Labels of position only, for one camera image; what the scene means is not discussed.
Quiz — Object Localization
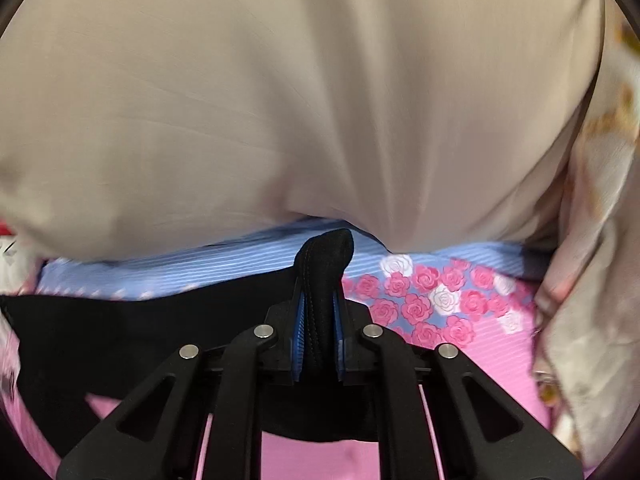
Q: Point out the black pants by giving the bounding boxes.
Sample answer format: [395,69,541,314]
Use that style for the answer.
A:
[1,229,378,456]

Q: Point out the pink floral bed sheet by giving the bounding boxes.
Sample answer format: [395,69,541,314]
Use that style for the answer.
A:
[0,216,557,480]

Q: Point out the floral beige cloth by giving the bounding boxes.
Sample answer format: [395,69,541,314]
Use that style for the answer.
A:
[533,0,639,469]

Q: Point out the beige blanket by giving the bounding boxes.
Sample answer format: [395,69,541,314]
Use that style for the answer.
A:
[1,0,603,260]

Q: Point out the white cartoon pillow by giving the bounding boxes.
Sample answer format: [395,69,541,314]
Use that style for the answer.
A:
[0,221,42,296]

